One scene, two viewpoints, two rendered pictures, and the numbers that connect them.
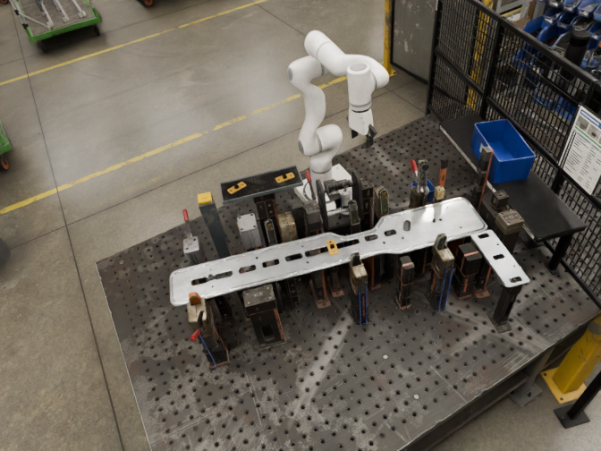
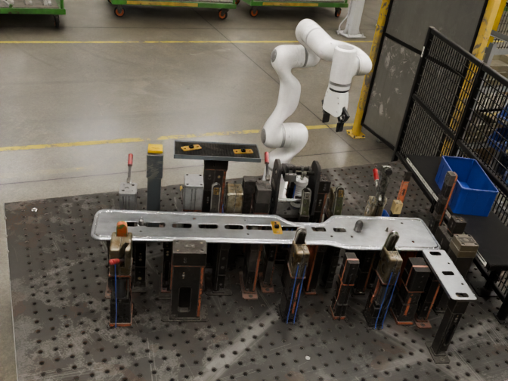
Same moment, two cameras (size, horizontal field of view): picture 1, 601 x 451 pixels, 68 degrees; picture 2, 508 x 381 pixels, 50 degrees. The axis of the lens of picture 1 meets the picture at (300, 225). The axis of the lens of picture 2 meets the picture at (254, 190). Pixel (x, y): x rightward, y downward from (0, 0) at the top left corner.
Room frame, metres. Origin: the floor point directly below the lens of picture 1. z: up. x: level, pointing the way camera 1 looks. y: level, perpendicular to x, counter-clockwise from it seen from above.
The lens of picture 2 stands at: (-0.52, 0.13, 2.24)
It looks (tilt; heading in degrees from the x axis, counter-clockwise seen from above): 31 degrees down; 356
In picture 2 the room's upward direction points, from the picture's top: 8 degrees clockwise
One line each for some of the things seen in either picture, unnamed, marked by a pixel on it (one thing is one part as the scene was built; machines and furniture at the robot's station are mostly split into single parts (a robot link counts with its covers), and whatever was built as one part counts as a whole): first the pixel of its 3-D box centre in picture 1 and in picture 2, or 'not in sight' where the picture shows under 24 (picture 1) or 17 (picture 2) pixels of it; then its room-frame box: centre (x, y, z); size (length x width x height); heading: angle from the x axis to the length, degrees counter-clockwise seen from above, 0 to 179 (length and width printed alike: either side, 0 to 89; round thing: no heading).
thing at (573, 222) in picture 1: (502, 168); (463, 205); (1.58, -0.99, 1.01); 0.90 x 0.22 x 0.03; 7
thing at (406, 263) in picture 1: (405, 284); (345, 286); (1.14, -0.41, 0.84); 0.11 x 0.08 x 0.29; 7
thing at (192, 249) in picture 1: (201, 269); (128, 224); (1.37, 0.49, 0.88); 0.11 x 0.10 x 0.36; 7
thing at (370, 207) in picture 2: (416, 216); (367, 231); (1.49, -0.56, 0.88); 0.07 x 0.06 x 0.35; 7
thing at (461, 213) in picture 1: (328, 250); (271, 229); (1.26, -0.10, 1.00); 1.38 x 0.22 x 0.02; 97
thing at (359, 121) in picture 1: (360, 116); (336, 99); (1.50, -0.30, 1.48); 0.10 x 0.07 x 0.11; 30
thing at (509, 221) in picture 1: (502, 245); (452, 274); (1.23, -0.87, 0.88); 0.08 x 0.08 x 0.36; 7
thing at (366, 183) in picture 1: (365, 216); (315, 217); (1.51, -0.32, 0.91); 0.07 x 0.05 x 0.42; 7
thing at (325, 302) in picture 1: (317, 274); (252, 258); (1.26, -0.04, 0.84); 0.17 x 0.06 x 0.29; 7
